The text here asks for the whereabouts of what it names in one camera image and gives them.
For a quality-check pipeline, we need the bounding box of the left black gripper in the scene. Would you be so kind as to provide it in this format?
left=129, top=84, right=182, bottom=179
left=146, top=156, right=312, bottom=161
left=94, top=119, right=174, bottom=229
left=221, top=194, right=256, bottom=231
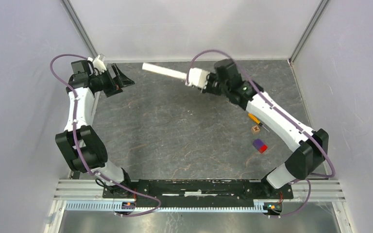
left=93, top=64, right=135, bottom=98

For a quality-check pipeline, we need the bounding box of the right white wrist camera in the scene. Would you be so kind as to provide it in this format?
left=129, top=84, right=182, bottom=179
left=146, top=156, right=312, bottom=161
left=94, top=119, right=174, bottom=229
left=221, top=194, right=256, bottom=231
left=185, top=68, right=210, bottom=89

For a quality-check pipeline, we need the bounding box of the purple and red block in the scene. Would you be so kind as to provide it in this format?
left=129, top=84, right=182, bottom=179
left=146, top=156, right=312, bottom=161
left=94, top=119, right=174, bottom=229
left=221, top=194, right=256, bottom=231
left=252, top=138, right=268, bottom=153

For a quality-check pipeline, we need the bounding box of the right aluminium corner post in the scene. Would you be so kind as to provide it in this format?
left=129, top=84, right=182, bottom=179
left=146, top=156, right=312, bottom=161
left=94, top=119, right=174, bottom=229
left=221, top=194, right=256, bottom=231
left=288, top=0, right=330, bottom=65

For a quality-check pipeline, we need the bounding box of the white photo frame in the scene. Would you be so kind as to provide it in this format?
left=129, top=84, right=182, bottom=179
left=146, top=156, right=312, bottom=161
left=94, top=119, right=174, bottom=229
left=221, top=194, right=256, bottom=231
left=142, top=63, right=187, bottom=81

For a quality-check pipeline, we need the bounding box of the purple cable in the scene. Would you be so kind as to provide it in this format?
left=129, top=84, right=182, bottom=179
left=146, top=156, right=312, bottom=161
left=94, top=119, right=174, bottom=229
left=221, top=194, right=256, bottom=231
left=50, top=53, right=162, bottom=217
left=186, top=49, right=336, bottom=218

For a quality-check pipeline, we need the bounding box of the wooden letter cube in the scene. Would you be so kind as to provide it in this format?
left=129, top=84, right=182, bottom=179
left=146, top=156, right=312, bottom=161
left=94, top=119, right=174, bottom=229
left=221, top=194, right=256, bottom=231
left=251, top=125, right=261, bottom=135

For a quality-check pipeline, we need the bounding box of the aluminium corner post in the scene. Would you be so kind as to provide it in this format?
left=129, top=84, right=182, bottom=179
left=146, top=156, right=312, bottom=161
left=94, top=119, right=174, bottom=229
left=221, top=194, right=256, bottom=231
left=60, top=0, right=98, bottom=57
left=288, top=0, right=330, bottom=65

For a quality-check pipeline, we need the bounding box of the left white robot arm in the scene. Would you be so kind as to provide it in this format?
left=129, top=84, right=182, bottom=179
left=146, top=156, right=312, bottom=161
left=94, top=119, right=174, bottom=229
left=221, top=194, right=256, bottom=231
left=55, top=54, right=135, bottom=198

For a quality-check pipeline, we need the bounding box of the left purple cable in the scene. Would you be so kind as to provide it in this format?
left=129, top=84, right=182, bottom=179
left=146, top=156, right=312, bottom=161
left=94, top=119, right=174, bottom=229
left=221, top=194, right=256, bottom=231
left=50, top=53, right=162, bottom=217

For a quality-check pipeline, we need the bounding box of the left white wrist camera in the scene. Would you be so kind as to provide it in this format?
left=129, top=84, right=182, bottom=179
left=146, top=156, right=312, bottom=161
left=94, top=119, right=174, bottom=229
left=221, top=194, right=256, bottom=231
left=87, top=53, right=107, bottom=74

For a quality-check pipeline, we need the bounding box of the slotted cable duct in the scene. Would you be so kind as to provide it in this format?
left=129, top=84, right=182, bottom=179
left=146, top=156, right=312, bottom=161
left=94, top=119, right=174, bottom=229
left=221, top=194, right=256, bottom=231
left=65, top=200, right=268, bottom=214

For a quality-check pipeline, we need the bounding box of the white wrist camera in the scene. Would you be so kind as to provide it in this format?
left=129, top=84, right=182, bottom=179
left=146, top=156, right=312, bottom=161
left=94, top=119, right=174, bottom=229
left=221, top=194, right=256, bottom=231
left=185, top=68, right=210, bottom=89
left=87, top=53, right=107, bottom=74

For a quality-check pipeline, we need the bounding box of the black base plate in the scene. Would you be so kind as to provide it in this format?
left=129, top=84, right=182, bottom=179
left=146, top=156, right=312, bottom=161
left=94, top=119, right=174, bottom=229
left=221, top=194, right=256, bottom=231
left=102, top=179, right=294, bottom=208

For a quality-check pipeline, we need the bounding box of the left aluminium corner post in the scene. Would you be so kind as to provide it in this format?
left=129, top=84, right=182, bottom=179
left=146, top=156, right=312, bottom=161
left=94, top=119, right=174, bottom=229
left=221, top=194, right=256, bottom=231
left=60, top=0, right=98, bottom=57

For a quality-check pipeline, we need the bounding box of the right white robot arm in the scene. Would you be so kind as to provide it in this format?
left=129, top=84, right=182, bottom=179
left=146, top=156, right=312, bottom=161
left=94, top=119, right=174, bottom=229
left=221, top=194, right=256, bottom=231
left=205, top=59, right=329, bottom=198

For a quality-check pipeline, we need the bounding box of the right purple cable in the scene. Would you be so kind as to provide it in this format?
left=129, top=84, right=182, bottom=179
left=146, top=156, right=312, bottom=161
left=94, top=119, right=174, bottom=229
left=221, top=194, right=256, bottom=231
left=186, top=49, right=336, bottom=218

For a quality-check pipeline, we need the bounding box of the orange handled screwdriver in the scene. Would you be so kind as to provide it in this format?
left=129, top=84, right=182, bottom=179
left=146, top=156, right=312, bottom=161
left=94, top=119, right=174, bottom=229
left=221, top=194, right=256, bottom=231
left=248, top=113, right=270, bottom=132

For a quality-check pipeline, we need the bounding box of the aluminium rail front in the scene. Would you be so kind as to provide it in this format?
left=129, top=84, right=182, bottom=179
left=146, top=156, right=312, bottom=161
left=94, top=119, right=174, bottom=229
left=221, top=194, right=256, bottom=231
left=54, top=179, right=346, bottom=202

